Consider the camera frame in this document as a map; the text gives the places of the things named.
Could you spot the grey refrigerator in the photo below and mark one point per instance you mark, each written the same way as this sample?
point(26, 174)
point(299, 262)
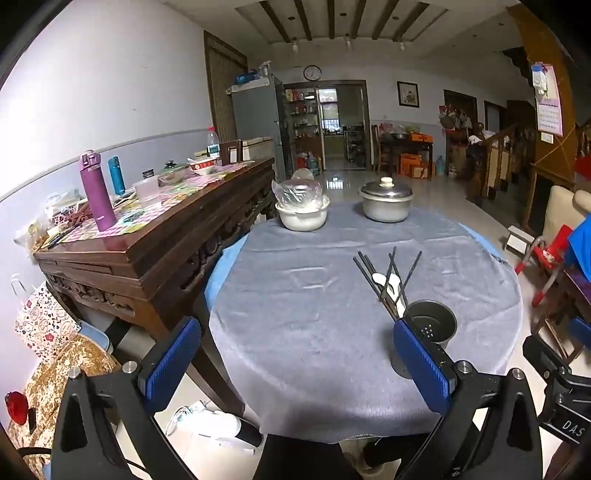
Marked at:
point(260, 109)

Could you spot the white bowl with plastic bag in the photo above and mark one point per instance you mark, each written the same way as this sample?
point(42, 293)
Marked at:
point(301, 202)

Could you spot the white chest freezer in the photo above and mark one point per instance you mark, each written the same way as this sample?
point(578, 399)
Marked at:
point(257, 148)

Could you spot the clear plastic water bottle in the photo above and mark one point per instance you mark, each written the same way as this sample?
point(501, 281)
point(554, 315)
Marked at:
point(213, 147)

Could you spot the dark dining table background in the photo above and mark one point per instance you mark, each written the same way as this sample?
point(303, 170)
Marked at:
point(407, 155)

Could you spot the blue jacket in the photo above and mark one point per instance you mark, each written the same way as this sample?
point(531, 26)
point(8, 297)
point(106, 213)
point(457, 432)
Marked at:
point(579, 249)

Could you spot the red and white bowl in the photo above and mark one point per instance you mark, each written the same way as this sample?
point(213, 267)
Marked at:
point(202, 166)

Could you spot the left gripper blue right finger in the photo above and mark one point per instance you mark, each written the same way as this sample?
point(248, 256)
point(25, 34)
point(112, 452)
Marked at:
point(431, 368)

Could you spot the white plastic spoon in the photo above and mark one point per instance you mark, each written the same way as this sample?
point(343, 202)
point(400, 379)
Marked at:
point(379, 279)
point(396, 295)

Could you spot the black utensil holder cup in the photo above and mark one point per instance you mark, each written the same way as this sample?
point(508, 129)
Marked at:
point(435, 320)

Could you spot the wall calendar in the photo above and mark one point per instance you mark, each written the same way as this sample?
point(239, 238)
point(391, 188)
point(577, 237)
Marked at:
point(548, 104)

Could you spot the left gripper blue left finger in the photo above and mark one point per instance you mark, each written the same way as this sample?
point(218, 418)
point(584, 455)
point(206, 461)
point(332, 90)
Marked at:
point(165, 364)

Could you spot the round wall clock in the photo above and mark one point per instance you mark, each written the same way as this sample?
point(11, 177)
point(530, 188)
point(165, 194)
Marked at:
point(312, 73)

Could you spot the white step stool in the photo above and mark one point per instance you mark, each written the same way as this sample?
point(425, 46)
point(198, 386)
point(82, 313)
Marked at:
point(518, 241)

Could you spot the aluminium pot with lid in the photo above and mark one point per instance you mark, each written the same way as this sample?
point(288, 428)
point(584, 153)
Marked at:
point(386, 200)

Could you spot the red plastic child chair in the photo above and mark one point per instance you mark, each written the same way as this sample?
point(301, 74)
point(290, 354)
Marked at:
point(550, 258)

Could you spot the grey tablecloth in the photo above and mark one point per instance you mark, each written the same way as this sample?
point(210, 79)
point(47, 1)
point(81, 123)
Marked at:
point(302, 335)

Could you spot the framed wall picture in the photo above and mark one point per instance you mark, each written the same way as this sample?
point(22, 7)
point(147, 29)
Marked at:
point(408, 94)

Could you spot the teal thermos bottle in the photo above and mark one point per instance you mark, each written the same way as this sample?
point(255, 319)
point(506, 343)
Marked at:
point(116, 176)

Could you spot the carved dark wooden sideboard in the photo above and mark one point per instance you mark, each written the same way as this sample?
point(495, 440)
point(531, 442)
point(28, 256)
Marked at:
point(152, 277)

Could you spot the beige armchair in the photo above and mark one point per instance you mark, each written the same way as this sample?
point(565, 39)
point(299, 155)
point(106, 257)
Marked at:
point(565, 207)

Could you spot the purple thermos bottle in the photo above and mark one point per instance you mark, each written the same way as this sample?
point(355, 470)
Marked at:
point(95, 190)

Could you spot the clear plastic container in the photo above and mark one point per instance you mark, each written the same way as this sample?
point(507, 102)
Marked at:
point(147, 191)

